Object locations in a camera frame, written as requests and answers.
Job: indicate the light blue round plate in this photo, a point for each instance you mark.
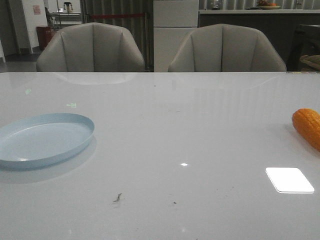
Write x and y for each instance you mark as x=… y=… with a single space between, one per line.
x=44 y=140

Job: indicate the orange corn cob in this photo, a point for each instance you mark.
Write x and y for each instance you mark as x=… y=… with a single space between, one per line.
x=306 y=122

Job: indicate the right beige upholstered chair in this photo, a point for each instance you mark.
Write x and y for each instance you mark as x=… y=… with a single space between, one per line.
x=226 y=48

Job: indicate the beige upholstered chair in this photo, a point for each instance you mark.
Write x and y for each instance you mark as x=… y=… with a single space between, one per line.
x=91 y=47
x=226 y=48

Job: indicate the left beige upholstered chair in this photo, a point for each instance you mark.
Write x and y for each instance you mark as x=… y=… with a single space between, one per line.
x=91 y=47

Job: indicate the white refrigerator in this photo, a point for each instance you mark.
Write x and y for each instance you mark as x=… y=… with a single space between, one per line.
x=172 y=20

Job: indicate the red barrier belt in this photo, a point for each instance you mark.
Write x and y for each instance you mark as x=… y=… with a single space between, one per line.
x=119 y=16

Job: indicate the metal cart with kettle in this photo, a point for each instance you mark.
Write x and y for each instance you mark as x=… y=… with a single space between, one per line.
x=65 y=12

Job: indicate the red trash bin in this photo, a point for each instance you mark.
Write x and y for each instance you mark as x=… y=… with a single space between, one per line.
x=44 y=35

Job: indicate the dark counter with white top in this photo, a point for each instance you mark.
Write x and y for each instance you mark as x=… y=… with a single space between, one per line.
x=278 y=25

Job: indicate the fruit bowl on counter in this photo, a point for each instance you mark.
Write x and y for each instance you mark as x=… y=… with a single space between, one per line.
x=267 y=5

